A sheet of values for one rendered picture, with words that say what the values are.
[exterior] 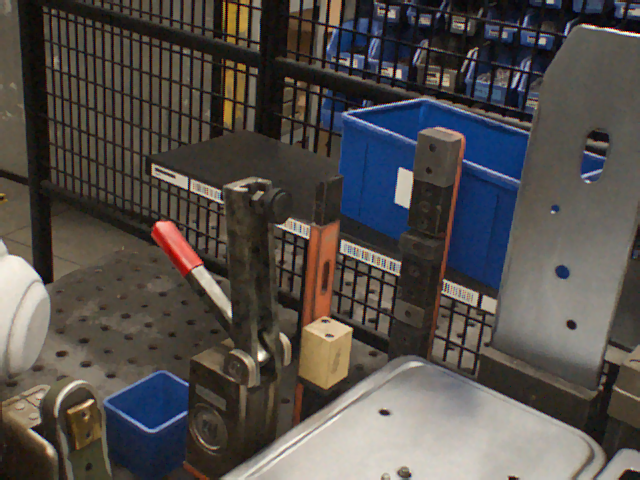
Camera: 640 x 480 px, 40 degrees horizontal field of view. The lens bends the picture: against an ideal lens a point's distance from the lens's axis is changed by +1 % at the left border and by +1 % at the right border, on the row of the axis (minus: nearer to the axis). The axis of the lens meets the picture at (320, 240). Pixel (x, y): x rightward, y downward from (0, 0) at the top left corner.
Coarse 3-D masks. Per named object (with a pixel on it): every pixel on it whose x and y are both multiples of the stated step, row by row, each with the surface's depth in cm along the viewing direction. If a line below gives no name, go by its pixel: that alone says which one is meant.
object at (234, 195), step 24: (240, 192) 69; (264, 192) 71; (288, 192) 69; (240, 216) 70; (264, 216) 72; (288, 216) 69; (240, 240) 70; (264, 240) 73; (240, 264) 71; (264, 264) 73; (240, 288) 72; (264, 288) 74; (240, 312) 73; (264, 312) 75; (240, 336) 74; (264, 336) 76
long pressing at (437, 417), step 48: (384, 384) 85; (432, 384) 85; (480, 384) 87; (288, 432) 76; (336, 432) 77; (384, 432) 78; (432, 432) 78; (480, 432) 79; (528, 432) 80; (576, 432) 81
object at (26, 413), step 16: (16, 400) 66; (32, 400) 66; (16, 416) 64; (32, 416) 64; (16, 432) 63; (32, 432) 63; (16, 448) 64; (32, 448) 62; (48, 448) 62; (0, 464) 66; (16, 464) 64; (32, 464) 63; (48, 464) 62
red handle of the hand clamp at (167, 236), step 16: (160, 224) 78; (160, 240) 78; (176, 240) 77; (176, 256) 77; (192, 256) 77; (192, 272) 77; (208, 288) 76; (208, 304) 77; (224, 304) 76; (224, 320) 76
